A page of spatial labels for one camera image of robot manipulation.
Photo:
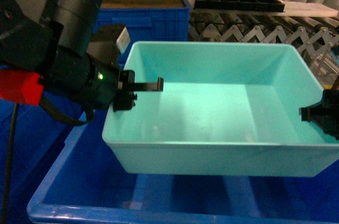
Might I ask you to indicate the white foam sheet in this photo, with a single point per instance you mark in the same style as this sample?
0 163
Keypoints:
300 9

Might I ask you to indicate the expandable roller conveyor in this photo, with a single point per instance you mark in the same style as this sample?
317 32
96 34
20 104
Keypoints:
315 38

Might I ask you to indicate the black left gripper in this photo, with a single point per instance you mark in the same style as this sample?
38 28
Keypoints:
101 86

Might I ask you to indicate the black compartment tray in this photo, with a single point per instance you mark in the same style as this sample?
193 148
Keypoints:
241 5

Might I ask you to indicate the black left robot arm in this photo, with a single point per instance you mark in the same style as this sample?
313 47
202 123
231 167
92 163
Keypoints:
50 46

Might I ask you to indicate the blue crate with lid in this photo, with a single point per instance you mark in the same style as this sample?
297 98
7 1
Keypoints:
148 20

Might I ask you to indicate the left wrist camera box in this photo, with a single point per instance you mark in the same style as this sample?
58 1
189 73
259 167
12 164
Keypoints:
108 43

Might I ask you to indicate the large blue plastic crate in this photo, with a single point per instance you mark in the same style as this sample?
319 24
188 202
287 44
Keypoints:
87 184

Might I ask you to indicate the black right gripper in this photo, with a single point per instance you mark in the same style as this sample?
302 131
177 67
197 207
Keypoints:
326 112

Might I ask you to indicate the red block on arm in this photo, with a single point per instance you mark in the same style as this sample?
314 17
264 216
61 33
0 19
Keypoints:
20 86

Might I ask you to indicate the teal plastic bin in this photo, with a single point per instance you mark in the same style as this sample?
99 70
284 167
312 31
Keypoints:
226 109

